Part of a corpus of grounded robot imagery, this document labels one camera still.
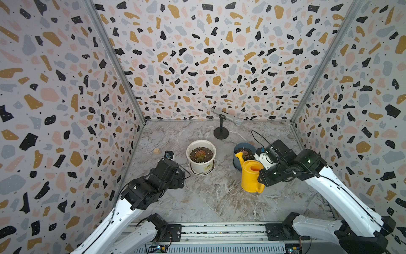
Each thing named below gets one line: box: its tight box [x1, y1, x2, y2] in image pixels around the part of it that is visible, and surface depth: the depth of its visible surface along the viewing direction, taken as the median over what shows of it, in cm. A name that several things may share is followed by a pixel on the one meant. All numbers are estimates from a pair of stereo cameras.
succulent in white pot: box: [195, 149, 207, 162], surface depth 92 cm
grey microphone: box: [210, 107, 244, 126], surface depth 97 cm
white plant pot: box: [186, 139, 217, 175], surface depth 92 cm
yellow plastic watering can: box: [234, 151, 265, 194], surface depth 72 cm
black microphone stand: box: [213, 113, 230, 140], surface depth 115 cm
